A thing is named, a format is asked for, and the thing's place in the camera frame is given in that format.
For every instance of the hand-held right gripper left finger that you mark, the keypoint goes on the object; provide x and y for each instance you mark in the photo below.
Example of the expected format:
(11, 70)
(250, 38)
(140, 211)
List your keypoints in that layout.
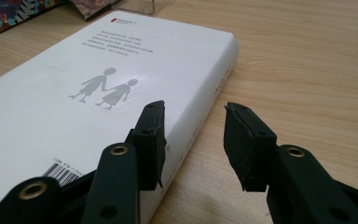
(149, 146)

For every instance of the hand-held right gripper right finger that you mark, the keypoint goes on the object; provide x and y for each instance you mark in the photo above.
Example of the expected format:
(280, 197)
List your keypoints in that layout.
(248, 149)

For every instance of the white book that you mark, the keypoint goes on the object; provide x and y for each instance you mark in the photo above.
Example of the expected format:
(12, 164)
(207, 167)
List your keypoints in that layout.
(74, 109)

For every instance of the purple magazine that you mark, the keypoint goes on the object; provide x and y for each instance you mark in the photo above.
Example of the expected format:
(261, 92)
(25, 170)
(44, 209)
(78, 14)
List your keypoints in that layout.
(93, 7)

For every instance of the light blue picture book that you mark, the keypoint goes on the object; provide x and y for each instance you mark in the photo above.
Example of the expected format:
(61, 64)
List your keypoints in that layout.
(9, 12)

